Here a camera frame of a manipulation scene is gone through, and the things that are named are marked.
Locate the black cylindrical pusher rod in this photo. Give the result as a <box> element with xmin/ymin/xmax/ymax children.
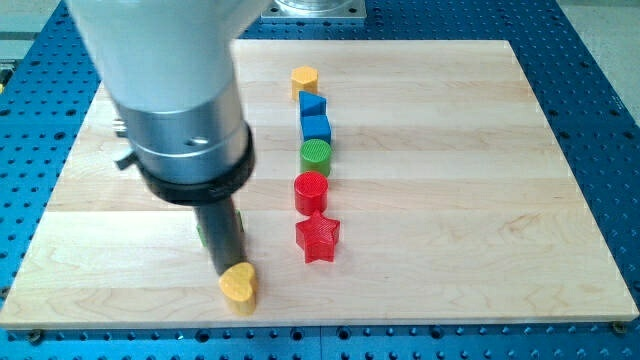
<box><xmin>194</xmin><ymin>197</ymin><xmax>247</xmax><ymax>275</ymax></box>

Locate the yellow heart block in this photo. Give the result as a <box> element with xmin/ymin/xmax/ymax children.
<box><xmin>219</xmin><ymin>262</ymin><xmax>258</xmax><ymax>316</ymax></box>

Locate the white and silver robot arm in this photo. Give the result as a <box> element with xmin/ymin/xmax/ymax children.
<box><xmin>67</xmin><ymin>0</ymin><xmax>267</xmax><ymax>274</ymax></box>

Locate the red star block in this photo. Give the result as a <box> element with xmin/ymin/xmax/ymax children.
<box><xmin>295</xmin><ymin>211</ymin><xmax>341</xmax><ymax>263</ymax></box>

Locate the green block behind rod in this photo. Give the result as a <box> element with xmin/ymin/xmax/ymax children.
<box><xmin>196</xmin><ymin>210</ymin><xmax>245</xmax><ymax>247</ymax></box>

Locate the red cylinder block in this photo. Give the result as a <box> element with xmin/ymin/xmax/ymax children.
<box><xmin>294</xmin><ymin>171</ymin><xmax>329</xmax><ymax>216</ymax></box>

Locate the green cylinder block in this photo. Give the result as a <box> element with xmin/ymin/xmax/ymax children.
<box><xmin>300</xmin><ymin>139</ymin><xmax>332</xmax><ymax>177</ymax></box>

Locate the blue cube block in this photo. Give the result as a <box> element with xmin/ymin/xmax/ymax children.
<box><xmin>301</xmin><ymin>115</ymin><xmax>332</xmax><ymax>144</ymax></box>

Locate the blue triangle block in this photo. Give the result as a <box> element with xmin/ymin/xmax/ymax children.
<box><xmin>298</xmin><ymin>91</ymin><xmax>327</xmax><ymax>117</ymax></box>

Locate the yellow hexagon block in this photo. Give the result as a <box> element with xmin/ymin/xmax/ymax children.
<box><xmin>290</xmin><ymin>66</ymin><xmax>319</xmax><ymax>101</ymax></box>

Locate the light wooden board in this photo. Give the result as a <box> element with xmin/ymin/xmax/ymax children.
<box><xmin>1</xmin><ymin>40</ymin><xmax>638</xmax><ymax>330</ymax></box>

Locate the blue perforated metal table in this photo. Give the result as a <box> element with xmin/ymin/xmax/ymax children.
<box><xmin>1</xmin><ymin>1</ymin><xmax>639</xmax><ymax>359</ymax></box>

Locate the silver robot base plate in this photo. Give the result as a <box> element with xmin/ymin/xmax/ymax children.
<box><xmin>261</xmin><ymin>0</ymin><xmax>367</xmax><ymax>23</ymax></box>

